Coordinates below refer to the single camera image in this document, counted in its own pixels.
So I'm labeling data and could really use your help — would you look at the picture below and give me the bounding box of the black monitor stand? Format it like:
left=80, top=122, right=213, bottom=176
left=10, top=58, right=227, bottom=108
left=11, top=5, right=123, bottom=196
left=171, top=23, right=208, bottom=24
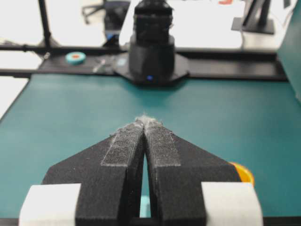
left=231, top=0, right=275, bottom=35

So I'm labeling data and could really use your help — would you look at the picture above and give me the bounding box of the black tripod stand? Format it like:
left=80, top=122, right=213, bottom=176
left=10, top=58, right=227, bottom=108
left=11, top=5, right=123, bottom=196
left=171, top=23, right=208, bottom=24
left=38, top=0, right=60, bottom=48

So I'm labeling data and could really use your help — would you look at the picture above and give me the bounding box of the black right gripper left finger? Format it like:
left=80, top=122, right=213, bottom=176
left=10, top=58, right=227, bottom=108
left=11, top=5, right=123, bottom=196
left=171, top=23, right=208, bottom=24
left=18, top=115, right=144, bottom=226

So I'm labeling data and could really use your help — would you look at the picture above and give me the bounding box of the orange cup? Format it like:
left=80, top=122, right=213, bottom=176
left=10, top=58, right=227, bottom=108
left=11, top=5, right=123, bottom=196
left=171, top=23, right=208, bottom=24
left=230, top=162, right=255, bottom=186

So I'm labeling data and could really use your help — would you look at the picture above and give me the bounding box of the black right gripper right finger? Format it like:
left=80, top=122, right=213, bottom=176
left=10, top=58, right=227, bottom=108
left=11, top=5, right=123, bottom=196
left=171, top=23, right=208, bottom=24
left=142, top=115, right=264, bottom=226

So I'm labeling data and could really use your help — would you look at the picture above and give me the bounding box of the teal tape roll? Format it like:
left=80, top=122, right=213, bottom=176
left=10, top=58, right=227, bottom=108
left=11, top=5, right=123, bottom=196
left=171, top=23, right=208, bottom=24
left=65, top=52, right=86, bottom=65

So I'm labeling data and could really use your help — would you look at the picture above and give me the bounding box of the light blue block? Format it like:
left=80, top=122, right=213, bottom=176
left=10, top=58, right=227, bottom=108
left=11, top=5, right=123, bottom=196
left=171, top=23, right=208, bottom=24
left=140, top=195, right=151, bottom=218

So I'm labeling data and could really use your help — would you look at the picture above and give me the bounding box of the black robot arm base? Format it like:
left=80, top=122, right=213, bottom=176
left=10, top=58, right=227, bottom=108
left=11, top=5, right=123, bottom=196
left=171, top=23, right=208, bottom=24
left=113, top=0, right=189, bottom=86

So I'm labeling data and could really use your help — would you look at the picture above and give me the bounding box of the black office chair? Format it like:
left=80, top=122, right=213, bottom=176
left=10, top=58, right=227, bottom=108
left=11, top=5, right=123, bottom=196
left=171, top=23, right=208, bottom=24
left=81, top=0, right=130, bottom=31

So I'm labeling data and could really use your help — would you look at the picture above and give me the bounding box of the small metal tool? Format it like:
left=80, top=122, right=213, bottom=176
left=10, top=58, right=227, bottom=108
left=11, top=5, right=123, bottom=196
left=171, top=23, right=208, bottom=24
left=93, top=59, right=106, bottom=73

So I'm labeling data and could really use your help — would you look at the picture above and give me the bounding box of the black rail frame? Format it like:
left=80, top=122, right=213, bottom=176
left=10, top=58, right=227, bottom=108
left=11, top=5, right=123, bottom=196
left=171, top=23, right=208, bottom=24
left=0, top=45, right=287, bottom=81

